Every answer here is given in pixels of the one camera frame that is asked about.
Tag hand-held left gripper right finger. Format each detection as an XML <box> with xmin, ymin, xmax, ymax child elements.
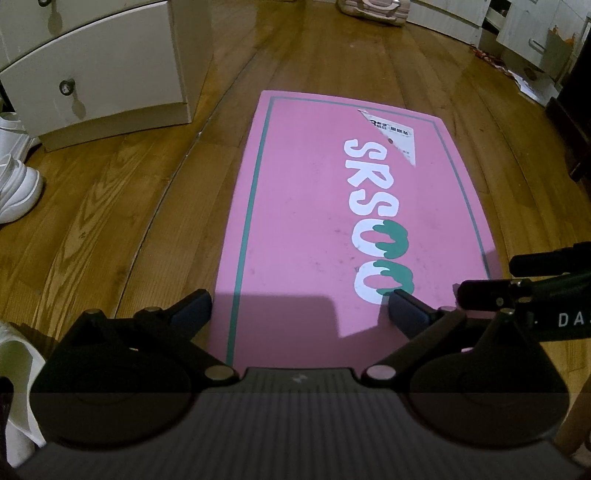
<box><xmin>360</xmin><ymin>289</ymin><xmax>537</xmax><ymax>388</ymax></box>

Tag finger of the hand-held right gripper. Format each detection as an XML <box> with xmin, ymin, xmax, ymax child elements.
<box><xmin>509</xmin><ymin>242</ymin><xmax>591</xmax><ymax>278</ymax></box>
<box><xmin>455</xmin><ymin>277</ymin><xmax>536</xmax><ymax>311</ymax></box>

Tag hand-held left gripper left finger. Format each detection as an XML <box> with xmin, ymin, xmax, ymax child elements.
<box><xmin>58</xmin><ymin>288</ymin><xmax>241</xmax><ymax>384</ymax></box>

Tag pink box lid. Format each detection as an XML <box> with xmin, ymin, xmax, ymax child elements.
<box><xmin>208</xmin><ymin>90</ymin><xmax>504</xmax><ymax>370</ymax></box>

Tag dark wooden furniture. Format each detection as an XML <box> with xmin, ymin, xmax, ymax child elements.
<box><xmin>545</xmin><ymin>60</ymin><xmax>591</xmax><ymax>183</ymax></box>

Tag papers on floor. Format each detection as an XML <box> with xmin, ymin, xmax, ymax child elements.
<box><xmin>473</xmin><ymin>44</ymin><xmax>525</xmax><ymax>79</ymax></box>

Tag white sneaker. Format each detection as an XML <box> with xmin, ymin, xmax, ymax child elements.
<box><xmin>0</xmin><ymin>112</ymin><xmax>42</xmax><ymax>160</ymax></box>
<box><xmin>0</xmin><ymin>154</ymin><xmax>44</xmax><ymax>224</ymax></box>

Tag white chest of drawers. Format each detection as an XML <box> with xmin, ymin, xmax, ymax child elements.
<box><xmin>406</xmin><ymin>0</ymin><xmax>591</xmax><ymax>70</ymax></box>

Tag white bedside cabinet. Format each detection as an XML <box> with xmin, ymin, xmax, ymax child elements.
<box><xmin>0</xmin><ymin>0</ymin><xmax>213</xmax><ymax>153</ymax></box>

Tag pink handbag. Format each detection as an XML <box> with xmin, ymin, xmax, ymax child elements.
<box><xmin>336</xmin><ymin>0</ymin><xmax>411</xmax><ymax>28</ymax></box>

